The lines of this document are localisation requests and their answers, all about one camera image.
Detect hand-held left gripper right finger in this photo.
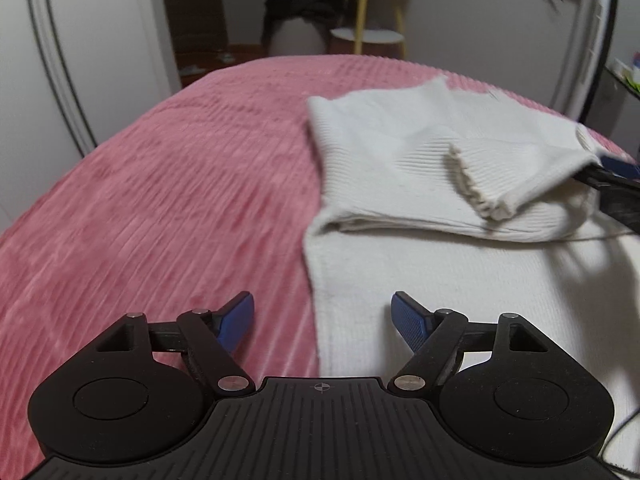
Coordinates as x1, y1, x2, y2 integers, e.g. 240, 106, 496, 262
387, 290, 551, 399

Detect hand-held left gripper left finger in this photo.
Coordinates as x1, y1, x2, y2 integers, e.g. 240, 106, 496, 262
92, 291, 257, 399

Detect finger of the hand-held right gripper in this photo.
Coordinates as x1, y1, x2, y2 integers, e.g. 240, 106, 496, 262
598, 154, 640, 181
574, 167, 640, 235

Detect white ribbed knit sweater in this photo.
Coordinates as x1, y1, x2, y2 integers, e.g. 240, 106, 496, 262
302, 75, 640, 471

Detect white floor stand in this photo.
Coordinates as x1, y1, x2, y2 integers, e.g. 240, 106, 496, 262
549, 0, 622, 128

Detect pink ribbed blanket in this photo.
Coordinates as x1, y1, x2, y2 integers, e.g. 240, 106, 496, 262
0, 54, 640, 480

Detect yellow-legged side table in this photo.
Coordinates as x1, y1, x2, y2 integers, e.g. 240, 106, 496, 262
320, 0, 417, 59

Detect white round bin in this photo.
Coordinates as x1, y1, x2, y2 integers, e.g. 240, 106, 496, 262
267, 16, 332, 57

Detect dark brown door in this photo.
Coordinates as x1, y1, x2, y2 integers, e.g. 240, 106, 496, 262
159, 0, 230, 57

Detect white wardrobe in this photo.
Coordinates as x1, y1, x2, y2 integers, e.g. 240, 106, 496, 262
0, 0, 182, 233

